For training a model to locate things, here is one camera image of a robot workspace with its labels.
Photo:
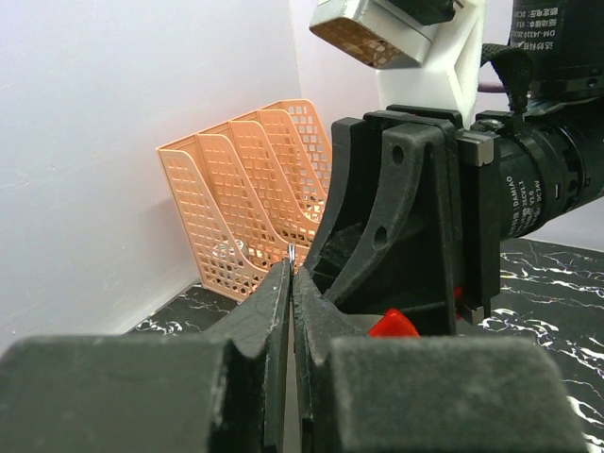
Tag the orange plastic file organizer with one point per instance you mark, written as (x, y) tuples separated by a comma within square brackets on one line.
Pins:
[(262, 177)]

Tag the metal key organizer red handle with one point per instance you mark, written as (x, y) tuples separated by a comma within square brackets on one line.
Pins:
[(391, 323)]

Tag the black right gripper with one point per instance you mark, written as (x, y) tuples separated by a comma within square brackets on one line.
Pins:
[(411, 207)]

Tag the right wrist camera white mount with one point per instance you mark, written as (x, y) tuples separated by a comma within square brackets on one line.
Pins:
[(427, 54)]

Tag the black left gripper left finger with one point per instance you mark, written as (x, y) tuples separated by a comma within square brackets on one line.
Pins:
[(221, 390)]

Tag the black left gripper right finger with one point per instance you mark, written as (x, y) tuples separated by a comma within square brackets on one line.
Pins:
[(358, 393)]

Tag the small round grey jar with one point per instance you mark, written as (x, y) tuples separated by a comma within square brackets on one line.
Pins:
[(231, 252)]

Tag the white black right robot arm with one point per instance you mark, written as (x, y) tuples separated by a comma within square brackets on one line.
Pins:
[(541, 94)]

